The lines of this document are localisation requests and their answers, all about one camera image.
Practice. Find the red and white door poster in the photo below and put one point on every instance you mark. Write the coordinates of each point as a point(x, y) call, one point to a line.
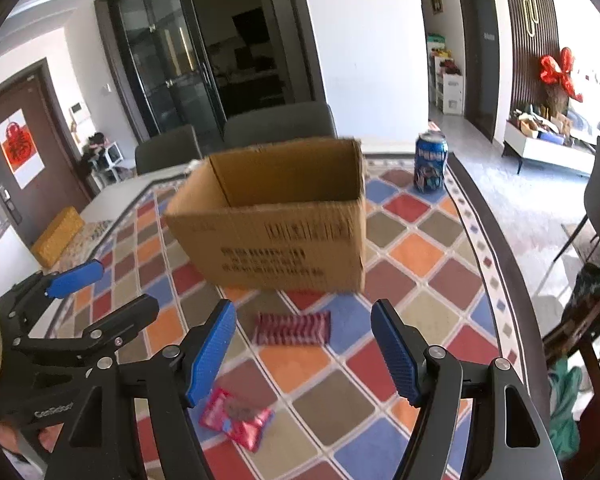
point(20, 147)

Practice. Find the person's left hand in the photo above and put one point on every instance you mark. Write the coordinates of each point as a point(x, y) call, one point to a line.
point(15, 440)

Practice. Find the colourful diamond pattern tablecloth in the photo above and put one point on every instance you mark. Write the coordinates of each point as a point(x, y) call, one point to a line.
point(430, 260)

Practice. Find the white wall intercom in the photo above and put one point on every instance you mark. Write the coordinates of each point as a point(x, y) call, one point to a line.
point(78, 110)

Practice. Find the green bag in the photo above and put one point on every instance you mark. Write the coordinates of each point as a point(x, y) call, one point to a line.
point(565, 410)

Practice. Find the blue drink can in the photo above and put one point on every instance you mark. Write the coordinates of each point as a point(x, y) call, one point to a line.
point(430, 160)

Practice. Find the cardboard box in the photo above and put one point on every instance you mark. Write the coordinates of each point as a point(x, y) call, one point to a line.
point(280, 245)

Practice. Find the wooden stool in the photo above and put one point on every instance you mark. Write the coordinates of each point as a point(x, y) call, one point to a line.
point(575, 320)

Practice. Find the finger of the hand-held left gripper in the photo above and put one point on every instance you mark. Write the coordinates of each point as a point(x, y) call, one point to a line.
point(125, 317)
point(75, 277)

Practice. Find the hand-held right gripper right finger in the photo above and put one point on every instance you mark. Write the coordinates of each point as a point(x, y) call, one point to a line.
point(395, 355)

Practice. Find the white low console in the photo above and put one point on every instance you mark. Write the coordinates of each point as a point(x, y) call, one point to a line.
point(545, 147)

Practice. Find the grey dining chair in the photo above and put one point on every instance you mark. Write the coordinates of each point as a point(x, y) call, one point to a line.
point(167, 150)
point(280, 122)

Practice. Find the yellow woven box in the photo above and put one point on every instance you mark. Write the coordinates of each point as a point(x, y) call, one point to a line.
point(57, 237)

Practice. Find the small wall picture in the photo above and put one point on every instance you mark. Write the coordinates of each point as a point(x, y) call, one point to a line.
point(436, 3)

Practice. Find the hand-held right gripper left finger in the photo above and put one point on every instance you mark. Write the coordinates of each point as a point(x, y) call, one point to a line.
point(210, 355)

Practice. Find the dark interior door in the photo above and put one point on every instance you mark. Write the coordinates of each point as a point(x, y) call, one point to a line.
point(480, 60)

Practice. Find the red balloon decoration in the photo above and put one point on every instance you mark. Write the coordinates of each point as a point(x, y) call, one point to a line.
point(550, 70)

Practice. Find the floral patterned cloth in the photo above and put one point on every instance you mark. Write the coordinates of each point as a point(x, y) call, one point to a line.
point(87, 240)

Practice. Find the red snack packet dark picture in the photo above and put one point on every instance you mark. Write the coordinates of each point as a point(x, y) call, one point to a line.
point(240, 420)

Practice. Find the white shoe rack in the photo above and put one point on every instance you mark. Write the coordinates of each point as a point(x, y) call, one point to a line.
point(112, 155)

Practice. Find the glass sliding door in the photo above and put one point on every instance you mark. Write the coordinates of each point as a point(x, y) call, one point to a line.
point(165, 60)

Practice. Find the green cloth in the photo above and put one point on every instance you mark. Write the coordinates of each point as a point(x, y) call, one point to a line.
point(597, 282)

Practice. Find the white storage cabinet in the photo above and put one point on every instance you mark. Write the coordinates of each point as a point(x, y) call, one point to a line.
point(450, 95)

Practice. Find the striped snack packet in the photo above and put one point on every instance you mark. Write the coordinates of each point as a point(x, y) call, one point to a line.
point(292, 329)

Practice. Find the brown entry door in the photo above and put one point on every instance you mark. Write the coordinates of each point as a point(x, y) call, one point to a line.
point(55, 170)

